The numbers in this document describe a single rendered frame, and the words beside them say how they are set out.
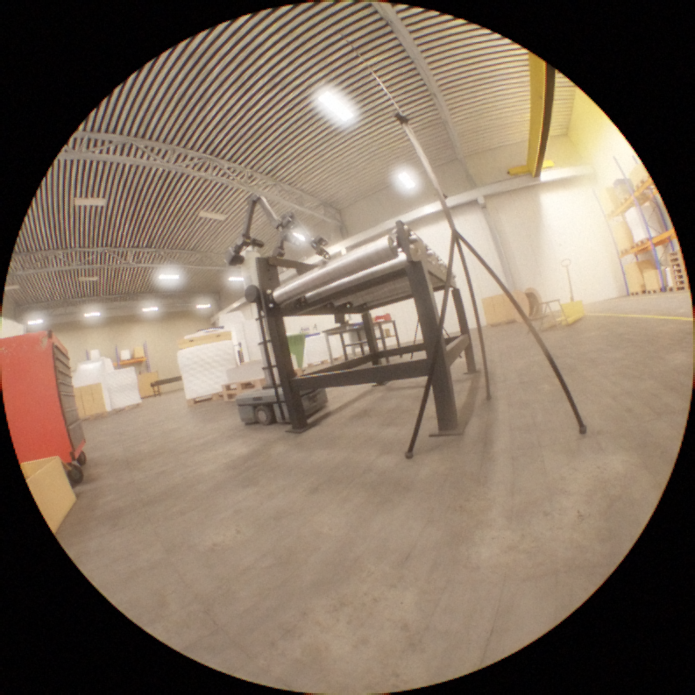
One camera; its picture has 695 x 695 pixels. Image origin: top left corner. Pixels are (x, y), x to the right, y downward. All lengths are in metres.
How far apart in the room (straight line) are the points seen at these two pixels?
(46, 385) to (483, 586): 2.01
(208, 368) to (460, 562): 4.75
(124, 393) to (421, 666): 9.17
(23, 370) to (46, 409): 0.28
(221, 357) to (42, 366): 3.73
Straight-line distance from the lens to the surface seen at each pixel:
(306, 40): 8.49
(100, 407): 9.05
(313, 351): 8.67
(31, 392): 1.87
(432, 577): 0.55
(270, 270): 1.69
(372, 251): 1.13
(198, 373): 4.92
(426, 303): 1.02
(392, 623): 0.51
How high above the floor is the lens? 0.46
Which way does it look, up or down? level
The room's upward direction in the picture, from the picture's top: 13 degrees counter-clockwise
